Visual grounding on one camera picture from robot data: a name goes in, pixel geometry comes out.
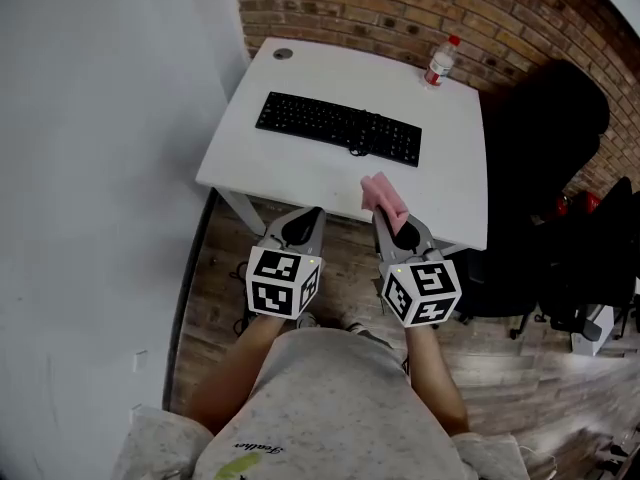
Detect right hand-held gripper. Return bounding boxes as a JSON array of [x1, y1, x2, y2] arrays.
[[372, 207, 462, 329]]

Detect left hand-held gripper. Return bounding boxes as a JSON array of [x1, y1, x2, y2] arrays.
[[244, 206, 327, 322]]

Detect pink cloth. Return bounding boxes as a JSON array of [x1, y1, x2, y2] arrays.
[[360, 171, 410, 237]]

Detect black keyboard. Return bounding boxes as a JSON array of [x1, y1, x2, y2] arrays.
[[254, 91, 423, 168]]

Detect person's left forearm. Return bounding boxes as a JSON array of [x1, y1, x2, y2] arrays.
[[187, 314, 284, 435]]

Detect person's right forearm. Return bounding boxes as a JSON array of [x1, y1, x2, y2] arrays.
[[403, 324, 471, 437]]

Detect black baseboard strip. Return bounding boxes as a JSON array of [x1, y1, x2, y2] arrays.
[[161, 187, 220, 412]]

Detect large black office chair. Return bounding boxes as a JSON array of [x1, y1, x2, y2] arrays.
[[455, 59, 612, 340]]

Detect clear plastic water bottle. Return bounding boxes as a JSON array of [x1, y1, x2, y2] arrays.
[[423, 34, 462, 89]]

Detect red object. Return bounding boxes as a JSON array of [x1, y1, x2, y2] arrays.
[[553, 191, 603, 218]]

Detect small black office chair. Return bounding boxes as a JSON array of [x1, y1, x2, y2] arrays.
[[534, 176, 640, 342]]

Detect white box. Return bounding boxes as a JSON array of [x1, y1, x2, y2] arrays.
[[570, 304, 615, 358]]

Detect black floor cables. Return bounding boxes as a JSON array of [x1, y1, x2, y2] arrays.
[[228, 261, 251, 337]]

